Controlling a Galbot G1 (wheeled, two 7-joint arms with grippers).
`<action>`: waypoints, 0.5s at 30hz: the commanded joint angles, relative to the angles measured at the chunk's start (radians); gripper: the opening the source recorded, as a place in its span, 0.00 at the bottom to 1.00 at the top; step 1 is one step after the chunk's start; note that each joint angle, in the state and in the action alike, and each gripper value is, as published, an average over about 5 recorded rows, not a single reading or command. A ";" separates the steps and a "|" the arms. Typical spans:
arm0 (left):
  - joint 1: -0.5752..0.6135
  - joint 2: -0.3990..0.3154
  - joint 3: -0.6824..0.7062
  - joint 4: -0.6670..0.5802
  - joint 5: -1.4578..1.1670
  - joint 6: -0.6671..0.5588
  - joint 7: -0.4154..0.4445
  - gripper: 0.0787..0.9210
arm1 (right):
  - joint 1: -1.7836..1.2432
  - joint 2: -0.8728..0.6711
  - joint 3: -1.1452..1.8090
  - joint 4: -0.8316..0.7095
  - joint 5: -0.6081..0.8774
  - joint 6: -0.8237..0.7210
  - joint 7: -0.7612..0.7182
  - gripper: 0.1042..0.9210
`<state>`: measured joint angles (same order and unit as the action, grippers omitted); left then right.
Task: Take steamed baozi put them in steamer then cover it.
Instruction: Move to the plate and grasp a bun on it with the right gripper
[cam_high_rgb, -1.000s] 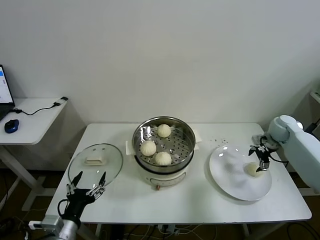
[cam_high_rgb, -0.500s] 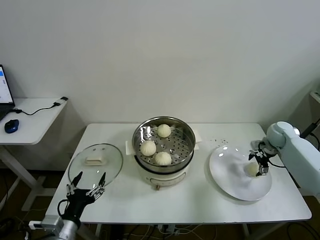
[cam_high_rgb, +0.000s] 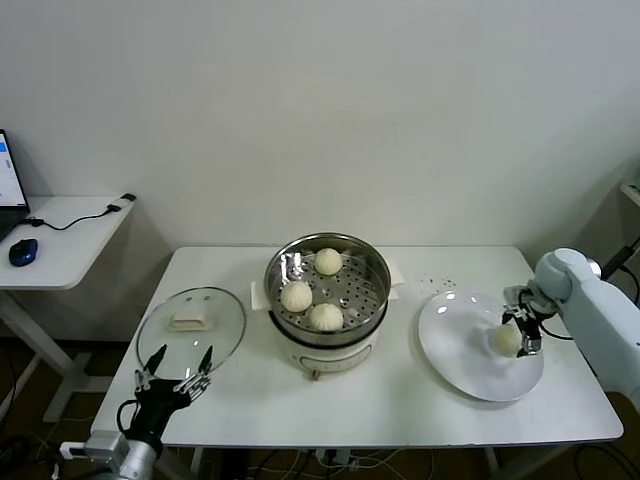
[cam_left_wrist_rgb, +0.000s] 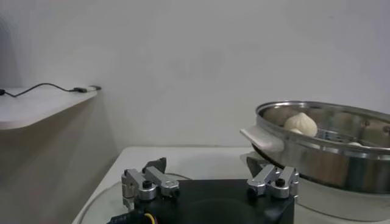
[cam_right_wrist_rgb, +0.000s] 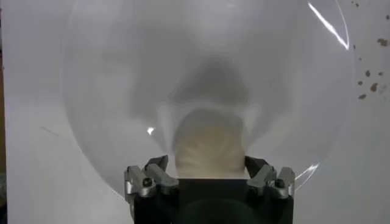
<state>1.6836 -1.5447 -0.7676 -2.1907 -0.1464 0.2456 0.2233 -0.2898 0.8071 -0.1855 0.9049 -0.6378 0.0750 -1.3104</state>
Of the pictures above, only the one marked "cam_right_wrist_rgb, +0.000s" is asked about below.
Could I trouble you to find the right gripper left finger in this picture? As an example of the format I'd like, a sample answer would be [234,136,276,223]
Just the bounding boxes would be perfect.
[124,154,180,203]

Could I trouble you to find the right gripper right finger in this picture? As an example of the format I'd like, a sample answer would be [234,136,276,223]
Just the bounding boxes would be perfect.
[244,155,296,200]

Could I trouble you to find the white steamed baozi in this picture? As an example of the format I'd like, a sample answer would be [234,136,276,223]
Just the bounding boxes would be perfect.
[174,108,249,180]

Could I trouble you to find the white round plate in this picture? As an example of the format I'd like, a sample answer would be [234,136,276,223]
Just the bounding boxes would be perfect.
[59,0,356,198]

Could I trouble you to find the dark crumbs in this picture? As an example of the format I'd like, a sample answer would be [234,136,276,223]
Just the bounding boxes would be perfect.
[350,0,390,101]

